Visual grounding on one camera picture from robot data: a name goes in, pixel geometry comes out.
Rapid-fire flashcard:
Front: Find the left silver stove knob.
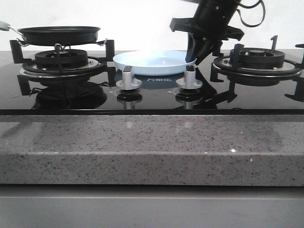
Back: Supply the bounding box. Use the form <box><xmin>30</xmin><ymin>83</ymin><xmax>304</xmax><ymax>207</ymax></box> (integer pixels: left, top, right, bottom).
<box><xmin>116</xmin><ymin>66</ymin><xmax>142</xmax><ymax>90</ymax></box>

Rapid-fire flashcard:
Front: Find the black frying pan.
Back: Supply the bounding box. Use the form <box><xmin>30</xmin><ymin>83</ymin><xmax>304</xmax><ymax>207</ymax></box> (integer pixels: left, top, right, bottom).
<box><xmin>0</xmin><ymin>20</ymin><xmax>102</xmax><ymax>47</ymax></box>

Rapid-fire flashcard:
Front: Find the light blue plate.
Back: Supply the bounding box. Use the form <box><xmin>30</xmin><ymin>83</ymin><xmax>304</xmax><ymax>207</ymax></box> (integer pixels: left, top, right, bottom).
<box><xmin>113</xmin><ymin>50</ymin><xmax>196</xmax><ymax>76</ymax></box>

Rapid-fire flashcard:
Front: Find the right silver stove knob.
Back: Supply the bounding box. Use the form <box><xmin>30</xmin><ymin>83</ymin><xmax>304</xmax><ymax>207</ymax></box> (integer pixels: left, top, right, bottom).
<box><xmin>176</xmin><ymin>66</ymin><xmax>202</xmax><ymax>89</ymax></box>

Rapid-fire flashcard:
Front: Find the left burner with black grate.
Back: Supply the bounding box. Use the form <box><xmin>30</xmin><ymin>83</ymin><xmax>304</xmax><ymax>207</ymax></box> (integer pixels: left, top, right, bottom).
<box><xmin>10</xmin><ymin>39</ymin><xmax>115</xmax><ymax>95</ymax></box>

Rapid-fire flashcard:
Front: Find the burner with black grate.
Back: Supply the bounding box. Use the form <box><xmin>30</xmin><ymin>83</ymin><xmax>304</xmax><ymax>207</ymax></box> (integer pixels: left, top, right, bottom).
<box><xmin>210</xmin><ymin>35</ymin><xmax>304</xmax><ymax>102</ymax></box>
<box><xmin>10</xmin><ymin>39</ymin><xmax>115</xmax><ymax>95</ymax></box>

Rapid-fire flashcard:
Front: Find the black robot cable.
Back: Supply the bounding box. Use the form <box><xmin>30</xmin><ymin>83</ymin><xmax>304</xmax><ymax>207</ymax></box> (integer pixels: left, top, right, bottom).
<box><xmin>237</xmin><ymin>0</ymin><xmax>267</xmax><ymax>28</ymax></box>

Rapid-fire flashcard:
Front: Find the silver stove knob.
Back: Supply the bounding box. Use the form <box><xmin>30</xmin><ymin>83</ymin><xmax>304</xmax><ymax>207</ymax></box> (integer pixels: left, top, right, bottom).
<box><xmin>176</xmin><ymin>66</ymin><xmax>202</xmax><ymax>89</ymax></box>
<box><xmin>116</xmin><ymin>66</ymin><xmax>142</xmax><ymax>90</ymax></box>

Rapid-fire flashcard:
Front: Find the black glass gas cooktop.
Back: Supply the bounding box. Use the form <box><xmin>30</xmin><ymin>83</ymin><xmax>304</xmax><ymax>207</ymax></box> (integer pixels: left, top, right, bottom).
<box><xmin>0</xmin><ymin>51</ymin><xmax>304</xmax><ymax>115</ymax></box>

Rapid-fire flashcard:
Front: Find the right burner with black grate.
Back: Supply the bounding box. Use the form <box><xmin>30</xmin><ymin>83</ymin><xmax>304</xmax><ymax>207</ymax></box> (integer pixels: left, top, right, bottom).
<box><xmin>210</xmin><ymin>35</ymin><xmax>304</xmax><ymax>102</ymax></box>

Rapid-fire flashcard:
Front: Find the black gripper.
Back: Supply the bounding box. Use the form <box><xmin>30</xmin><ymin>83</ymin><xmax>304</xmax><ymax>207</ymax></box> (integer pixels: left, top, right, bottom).
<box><xmin>170</xmin><ymin>0</ymin><xmax>244</xmax><ymax>66</ymax></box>

